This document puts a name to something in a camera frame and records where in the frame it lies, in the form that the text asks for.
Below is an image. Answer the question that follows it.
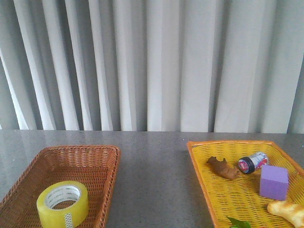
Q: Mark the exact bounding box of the yellow tape roll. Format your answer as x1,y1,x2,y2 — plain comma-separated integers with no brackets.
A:
36,180,89,228

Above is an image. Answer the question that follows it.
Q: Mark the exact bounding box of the brown woven basket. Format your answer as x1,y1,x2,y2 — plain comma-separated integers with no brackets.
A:
0,145,121,228

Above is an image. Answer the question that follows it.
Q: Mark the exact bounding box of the brown ginger root toy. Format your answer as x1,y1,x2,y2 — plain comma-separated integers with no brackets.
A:
207,156,239,180

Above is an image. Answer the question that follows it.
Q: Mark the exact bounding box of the white pleated curtain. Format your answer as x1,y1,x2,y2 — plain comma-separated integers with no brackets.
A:
0,0,304,133

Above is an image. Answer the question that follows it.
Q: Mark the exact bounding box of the small black-lidded jar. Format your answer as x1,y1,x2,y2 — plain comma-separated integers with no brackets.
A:
237,152,269,174

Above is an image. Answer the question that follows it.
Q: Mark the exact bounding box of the yellow woven basket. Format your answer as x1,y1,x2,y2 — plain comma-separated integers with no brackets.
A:
187,140,304,228

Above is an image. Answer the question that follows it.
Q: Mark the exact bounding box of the orange toy carrot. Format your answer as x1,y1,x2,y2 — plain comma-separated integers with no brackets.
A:
227,217,251,228

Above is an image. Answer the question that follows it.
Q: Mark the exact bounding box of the purple foam cube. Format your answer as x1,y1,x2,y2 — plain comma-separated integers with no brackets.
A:
259,165,289,200

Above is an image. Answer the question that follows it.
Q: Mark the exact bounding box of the toy croissant bread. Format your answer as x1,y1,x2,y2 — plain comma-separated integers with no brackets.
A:
267,201,304,228

